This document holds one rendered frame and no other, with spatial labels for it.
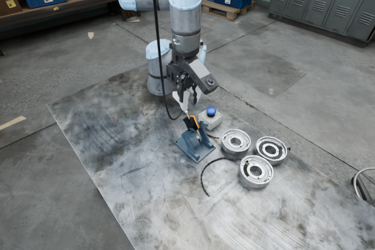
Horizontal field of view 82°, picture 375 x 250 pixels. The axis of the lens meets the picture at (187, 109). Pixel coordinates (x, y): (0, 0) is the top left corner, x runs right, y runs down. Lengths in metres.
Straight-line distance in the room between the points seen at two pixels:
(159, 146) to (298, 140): 1.48
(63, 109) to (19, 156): 1.16
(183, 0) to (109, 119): 0.63
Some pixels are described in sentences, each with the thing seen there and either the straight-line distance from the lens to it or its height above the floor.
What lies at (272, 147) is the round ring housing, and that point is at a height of 0.82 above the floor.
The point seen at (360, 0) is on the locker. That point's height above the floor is 0.57.
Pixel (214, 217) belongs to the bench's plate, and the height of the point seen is 0.80.
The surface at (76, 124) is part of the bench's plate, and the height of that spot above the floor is 0.80.
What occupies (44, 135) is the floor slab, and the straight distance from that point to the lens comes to 2.28.
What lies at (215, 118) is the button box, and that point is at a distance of 0.88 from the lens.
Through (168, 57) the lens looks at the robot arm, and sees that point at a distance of 0.96.
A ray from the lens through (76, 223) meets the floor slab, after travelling 1.70.
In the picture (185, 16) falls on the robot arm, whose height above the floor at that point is 1.28.
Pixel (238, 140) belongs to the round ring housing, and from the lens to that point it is 0.85.
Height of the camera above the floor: 1.46
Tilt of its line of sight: 43 degrees down
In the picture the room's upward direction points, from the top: straight up
